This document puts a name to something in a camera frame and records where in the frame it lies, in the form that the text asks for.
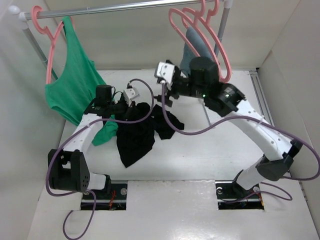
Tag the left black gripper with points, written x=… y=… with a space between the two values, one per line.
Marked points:
x=130 y=111

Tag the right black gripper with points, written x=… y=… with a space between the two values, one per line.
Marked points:
x=171 y=92

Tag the black t shirt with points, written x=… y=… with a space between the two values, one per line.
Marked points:
x=134 y=141

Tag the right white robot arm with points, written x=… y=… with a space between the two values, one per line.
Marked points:
x=230 y=104

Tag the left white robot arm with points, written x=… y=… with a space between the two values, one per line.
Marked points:
x=69 y=169

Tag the pink hanger with denim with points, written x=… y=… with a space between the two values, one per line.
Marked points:
x=218 y=47

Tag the green tank top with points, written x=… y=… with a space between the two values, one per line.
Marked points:
x=73 y=91

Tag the blue denim garment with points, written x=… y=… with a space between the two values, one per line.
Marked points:
x=188 y=55

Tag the metal clothes rack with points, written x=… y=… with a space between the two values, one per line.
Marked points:
x=24 y=17

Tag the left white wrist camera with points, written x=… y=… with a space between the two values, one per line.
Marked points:
x=130 y=94

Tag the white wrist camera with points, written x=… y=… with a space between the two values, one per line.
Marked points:
x=130 y=94
x=164 y=72

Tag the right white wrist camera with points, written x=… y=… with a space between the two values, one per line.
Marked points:
x=164 y=72

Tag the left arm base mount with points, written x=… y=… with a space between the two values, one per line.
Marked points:
x=114 y=199

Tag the aluminium rail right side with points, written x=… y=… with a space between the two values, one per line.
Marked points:
x=261 y=99

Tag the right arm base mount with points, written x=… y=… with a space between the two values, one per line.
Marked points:
x=232 y=197

